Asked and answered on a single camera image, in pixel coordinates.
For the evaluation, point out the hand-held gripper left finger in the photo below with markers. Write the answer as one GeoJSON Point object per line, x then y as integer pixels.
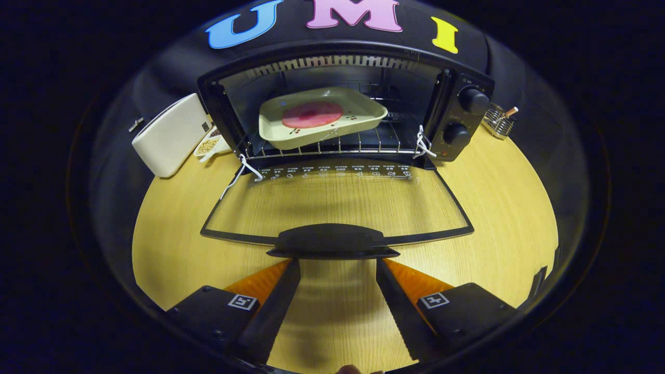
{"type": "Point", "coordinates": [273, 317]}

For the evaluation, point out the cream square plate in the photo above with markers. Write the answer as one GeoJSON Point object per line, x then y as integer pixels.
{"type": "Point", "coordinates": [363, 111]}

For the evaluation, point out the pink round food slice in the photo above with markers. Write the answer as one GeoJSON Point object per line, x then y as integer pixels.
{"type": "Point", "coordinates": [311, 114]}

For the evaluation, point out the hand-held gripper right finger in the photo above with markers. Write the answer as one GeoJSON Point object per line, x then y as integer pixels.
{"type": "Point", "coordinates": [402, 317]}

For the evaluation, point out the black backdrop cloth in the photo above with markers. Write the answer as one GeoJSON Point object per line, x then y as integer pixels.
{"type": "Point", "coordinates": [171, 57]}

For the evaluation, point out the metal oven rack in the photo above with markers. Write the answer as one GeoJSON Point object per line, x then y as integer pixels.
{"type": "Point", "coordinates": [337, 146]}

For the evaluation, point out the black toaster oven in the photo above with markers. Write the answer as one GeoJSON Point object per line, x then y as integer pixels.
{"type": "Point", "coordinates": [332, 241]}

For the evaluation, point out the small white dish of beans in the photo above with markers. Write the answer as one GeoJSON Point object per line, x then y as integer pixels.
{"type": "Point", "coordinates": [208, 146]}

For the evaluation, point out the white bread toaster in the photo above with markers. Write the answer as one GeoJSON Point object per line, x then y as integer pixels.
{"type": "Point", "coordinates": [171, 137]}

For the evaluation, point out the small silver clip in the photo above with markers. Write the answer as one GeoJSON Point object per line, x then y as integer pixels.
{"type": "Point", "coordinates": [136, 124]}

